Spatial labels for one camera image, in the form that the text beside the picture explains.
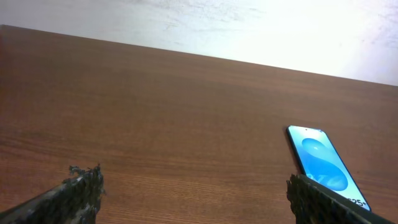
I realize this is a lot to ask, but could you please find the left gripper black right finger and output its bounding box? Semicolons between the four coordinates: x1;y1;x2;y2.
287;174;393;224

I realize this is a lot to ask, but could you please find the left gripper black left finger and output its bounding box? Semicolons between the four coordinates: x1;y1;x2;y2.
1;165;105;224

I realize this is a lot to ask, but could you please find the blue screen smartphone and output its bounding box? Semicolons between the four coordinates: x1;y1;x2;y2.
287;126;371;211

